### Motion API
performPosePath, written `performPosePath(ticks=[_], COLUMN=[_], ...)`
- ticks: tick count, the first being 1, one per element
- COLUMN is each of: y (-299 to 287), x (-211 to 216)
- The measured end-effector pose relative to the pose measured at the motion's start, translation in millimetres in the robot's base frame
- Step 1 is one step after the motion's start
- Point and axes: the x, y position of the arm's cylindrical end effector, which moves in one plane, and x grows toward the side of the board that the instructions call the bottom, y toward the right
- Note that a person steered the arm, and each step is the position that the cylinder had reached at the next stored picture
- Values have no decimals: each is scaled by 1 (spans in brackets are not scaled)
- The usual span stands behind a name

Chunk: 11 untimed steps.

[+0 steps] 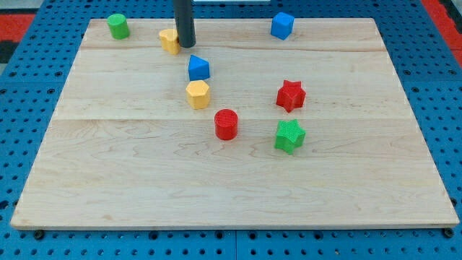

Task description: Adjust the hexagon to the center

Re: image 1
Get blue cube block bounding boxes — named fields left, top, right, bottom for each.
left=270, top=12, right=295, bottom=40

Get green star block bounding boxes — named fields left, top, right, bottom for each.
left=274, top=119, right=306, bottom=155

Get light wooden board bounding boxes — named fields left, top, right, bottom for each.
left=11, top=18, right=459, bottom=230

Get red star block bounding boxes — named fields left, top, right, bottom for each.
left=276, top=79, right=306, bottom=113

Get yellow heart block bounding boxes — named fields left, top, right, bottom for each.
left=159, top=29, right=180, bottom=55

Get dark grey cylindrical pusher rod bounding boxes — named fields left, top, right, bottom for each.
left=173, top=0, right=196, bottom=48

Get yellow hexagon block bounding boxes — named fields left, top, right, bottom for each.
left=186, top=80, right=210, bottom=110

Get blue triangle block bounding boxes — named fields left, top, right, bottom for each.
left=188, top=55, right=210, bottom=81

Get red cylinder block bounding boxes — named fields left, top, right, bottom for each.
left=214, top=109, right=238, bottom=140

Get green cylinder block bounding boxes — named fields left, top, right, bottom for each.
left=107, top=13, right=130, bottom=40

